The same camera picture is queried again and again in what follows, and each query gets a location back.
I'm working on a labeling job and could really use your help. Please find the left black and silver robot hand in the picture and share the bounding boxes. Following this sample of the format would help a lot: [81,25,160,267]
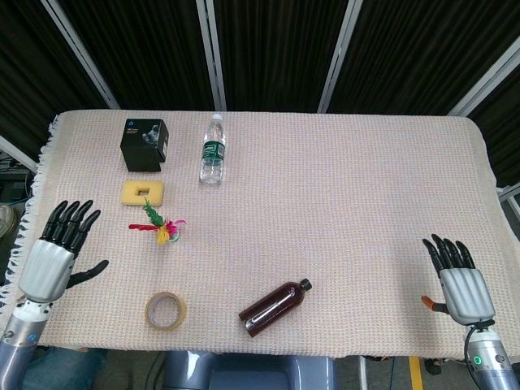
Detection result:
[18,199,110,304]

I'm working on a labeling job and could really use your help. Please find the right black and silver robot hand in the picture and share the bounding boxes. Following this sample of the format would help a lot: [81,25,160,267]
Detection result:
[421,233,496,326]

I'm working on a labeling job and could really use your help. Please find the colourful feather shuttlecock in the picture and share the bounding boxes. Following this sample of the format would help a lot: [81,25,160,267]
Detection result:
[128,197,188,246]

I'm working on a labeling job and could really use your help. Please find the blue denim cloth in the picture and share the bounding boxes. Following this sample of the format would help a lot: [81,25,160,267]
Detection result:
[30,347,109,390]

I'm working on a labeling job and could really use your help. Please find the yellow sponge with green base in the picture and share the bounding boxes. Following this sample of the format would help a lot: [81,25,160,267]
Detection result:
[122,180,165,208]

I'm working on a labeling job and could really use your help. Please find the yellow packing tape roll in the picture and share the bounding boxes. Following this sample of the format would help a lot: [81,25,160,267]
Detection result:
[145,290,188,331]

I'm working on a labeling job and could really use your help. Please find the black cardboard box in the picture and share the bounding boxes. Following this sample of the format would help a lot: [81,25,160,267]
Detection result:
[119,118,170,174]

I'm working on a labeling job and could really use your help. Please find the beige woven tablecloth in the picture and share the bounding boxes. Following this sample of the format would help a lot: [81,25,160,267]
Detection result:
[0,109,499,363]

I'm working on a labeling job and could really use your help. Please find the brown bottle with black cap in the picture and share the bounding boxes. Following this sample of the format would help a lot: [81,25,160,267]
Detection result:
[237,278,314,339]

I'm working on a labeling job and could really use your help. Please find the clear water bottle green label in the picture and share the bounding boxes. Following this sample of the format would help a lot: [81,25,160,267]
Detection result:
[198,113,227,187]

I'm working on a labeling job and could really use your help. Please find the blue-grey robot torso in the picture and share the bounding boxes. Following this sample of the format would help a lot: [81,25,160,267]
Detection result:
[162,351,337,390]

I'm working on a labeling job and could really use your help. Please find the black pleated curtain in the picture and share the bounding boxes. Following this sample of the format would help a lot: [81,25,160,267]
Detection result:
[0,0,520,188]

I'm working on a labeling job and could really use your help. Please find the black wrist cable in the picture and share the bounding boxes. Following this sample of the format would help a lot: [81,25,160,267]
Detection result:
[464,318,496,366]

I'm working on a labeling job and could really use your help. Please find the grey metal frame post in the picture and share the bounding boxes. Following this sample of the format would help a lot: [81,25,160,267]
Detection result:
[0,135,40,174]
[317,0,363,114]
[448,46,520,118]
[40,0,121,110]
[196,0,228,111]
[496,184,520,212]

